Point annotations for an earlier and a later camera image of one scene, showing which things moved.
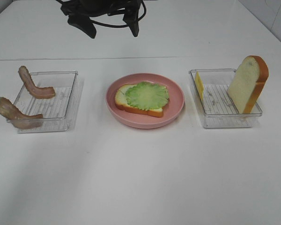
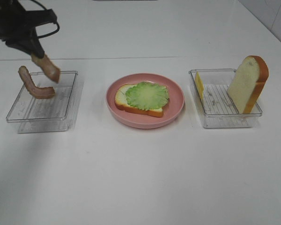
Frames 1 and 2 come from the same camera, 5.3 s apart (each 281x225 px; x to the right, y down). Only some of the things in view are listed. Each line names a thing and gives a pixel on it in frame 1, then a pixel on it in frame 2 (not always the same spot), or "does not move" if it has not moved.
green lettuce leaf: [146, 96] does not move
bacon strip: [6, 109] → [52, 71]
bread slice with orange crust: [121, 102] does not move
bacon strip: [37, 92] does not move
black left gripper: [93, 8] → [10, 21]
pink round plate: [136, 120] does not move
